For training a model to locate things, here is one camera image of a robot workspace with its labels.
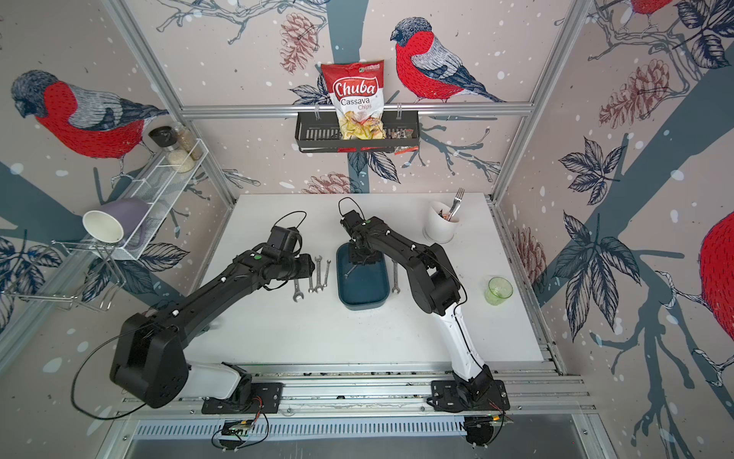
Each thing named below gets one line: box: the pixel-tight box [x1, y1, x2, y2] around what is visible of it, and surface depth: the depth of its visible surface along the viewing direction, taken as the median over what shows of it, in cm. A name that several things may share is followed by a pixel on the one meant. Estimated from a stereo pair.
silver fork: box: [447, 187, 466, 222], surface depth 106 cm
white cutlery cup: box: [422, 200, 460, 244], surface depth 103 cm
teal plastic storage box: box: [336, 242, 390, 311], surface depth 94 cm
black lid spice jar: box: [148, 123, 204, 161], surface depth 85 cm
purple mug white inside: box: [82, 197, 151, 246], surface depth 64 cm
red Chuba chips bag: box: [321, 59, 388, 140], surface depth 83 cm
